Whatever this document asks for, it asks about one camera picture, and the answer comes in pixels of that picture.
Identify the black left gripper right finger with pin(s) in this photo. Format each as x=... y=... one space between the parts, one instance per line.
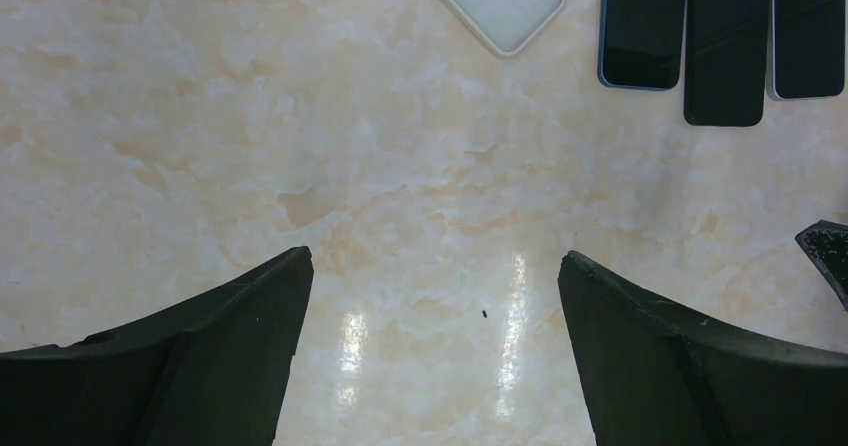
x=656 y=372

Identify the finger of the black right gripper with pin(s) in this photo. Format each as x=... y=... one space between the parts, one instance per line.
x=825 y=244

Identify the blue-edged black phone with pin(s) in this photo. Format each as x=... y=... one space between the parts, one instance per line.
x=640 y=43

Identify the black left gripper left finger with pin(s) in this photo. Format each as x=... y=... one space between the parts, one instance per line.
x=210 y=370

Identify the white-edged black phone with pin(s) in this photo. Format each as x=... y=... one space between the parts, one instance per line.
x=808 y=42

